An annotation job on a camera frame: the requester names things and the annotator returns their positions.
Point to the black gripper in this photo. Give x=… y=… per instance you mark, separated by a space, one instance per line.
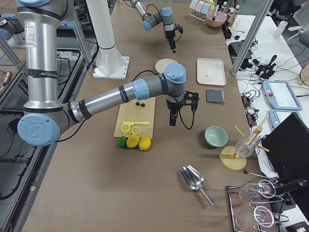
x=170 y=35
x=173 y=106

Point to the beige round plate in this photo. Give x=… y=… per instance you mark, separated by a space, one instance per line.
x=163 y=63

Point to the cream rabbit tray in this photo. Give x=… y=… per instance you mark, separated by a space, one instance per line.
x=210 y=71

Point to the yellow plastic knife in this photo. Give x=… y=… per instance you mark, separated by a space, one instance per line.
x=137 y=123

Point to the bamboo cutting board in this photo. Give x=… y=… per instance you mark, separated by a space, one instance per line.
x=136 y=111

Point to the whole yellow lemon upper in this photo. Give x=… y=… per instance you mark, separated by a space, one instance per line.
x=145 y=143

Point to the whole yellow lemon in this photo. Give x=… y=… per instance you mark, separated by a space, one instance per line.
x=132 y=141
x=145 y=143

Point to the lemon slice upper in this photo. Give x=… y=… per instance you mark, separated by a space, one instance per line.
x=135 y=130

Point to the lemon slice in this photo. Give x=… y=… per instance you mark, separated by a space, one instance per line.
x=125 y=128
x=135 y=130

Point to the pastel cups rack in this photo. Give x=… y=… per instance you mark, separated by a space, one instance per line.
x=199 y=8

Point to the folded grey cloth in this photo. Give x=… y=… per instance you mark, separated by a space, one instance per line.
x=215 y=96

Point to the mint green bowl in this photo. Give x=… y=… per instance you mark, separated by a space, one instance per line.
x=216 y=136

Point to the whole yellow lemon lower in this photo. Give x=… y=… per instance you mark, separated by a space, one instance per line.
x=132 y=141

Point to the lemon slice lower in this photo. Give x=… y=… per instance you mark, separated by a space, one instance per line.
x=125 y=128

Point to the pink bowl with ice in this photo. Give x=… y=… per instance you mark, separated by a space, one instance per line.
x=220 y=18

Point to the green lime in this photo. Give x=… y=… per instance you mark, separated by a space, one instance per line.
x=122 y=142

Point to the metal scoop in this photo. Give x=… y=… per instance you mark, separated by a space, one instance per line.
x=194 y=180

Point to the wooden cup rack stand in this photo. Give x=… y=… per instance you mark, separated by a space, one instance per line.
x=231 y=160

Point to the clear textured glass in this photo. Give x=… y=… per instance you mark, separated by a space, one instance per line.
x=245 y=146

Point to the blue teach pendant lower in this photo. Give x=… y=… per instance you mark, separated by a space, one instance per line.
x=278 y=116

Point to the blue teach pendant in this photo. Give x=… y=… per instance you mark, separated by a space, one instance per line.
x=278 y=116
x=281 y=96

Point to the blue teach pendant upper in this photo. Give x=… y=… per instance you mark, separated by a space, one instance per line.
x=281 y=96

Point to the black monitor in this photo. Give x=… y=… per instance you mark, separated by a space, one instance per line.
x=288 y=146

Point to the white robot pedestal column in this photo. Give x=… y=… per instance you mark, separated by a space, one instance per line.
x=110 y=64

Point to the aluminium frame post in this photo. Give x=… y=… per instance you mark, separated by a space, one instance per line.
x=257 y=22

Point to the wire glass rack tray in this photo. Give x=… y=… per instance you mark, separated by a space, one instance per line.
x=263 y=206

